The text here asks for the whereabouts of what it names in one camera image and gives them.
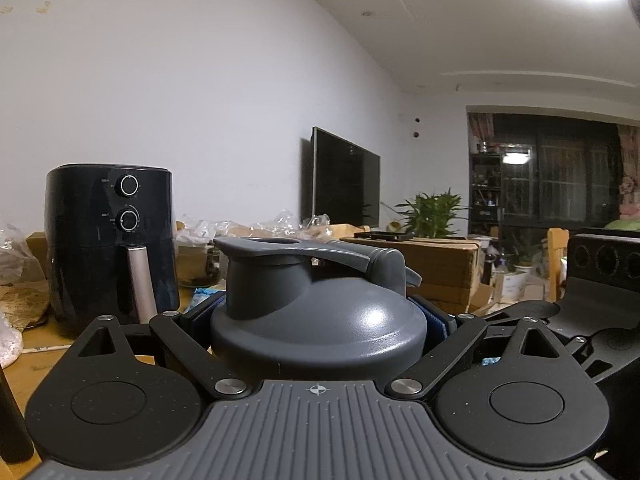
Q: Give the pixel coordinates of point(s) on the clear bag of grains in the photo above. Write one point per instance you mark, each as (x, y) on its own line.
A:
(24, 292)

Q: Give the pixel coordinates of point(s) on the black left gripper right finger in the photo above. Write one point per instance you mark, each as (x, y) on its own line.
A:
(449, 346)

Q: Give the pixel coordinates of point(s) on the green potted plant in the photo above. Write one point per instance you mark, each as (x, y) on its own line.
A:
(429, 215)

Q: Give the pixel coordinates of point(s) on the clear bag of flatbread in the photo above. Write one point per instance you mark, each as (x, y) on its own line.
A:
(285, 224)

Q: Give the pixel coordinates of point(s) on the brown cardboard box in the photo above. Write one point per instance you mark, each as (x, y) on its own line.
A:
(450, 269)

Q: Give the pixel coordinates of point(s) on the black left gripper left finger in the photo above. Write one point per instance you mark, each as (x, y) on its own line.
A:
(182, 342)

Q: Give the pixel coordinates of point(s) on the clear shaker bottle grey lid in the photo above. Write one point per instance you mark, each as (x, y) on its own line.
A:
(305, 310)

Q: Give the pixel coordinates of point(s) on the black flat television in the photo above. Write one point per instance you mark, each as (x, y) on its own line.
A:
(341, 179)

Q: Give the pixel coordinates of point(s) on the black air fryer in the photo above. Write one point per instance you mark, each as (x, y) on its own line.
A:
(111, 243)

